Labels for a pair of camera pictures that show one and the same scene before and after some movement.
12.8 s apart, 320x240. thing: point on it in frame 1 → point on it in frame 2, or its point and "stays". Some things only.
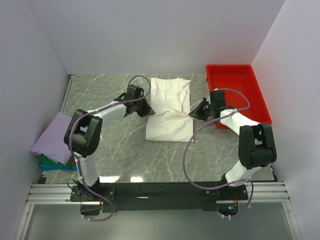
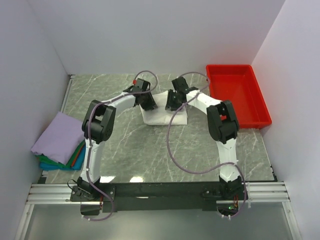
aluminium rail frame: (259, 193) stays
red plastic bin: (239, 77) stays
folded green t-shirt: (44, 159) stays
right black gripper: (197, 113) → (169, 104)
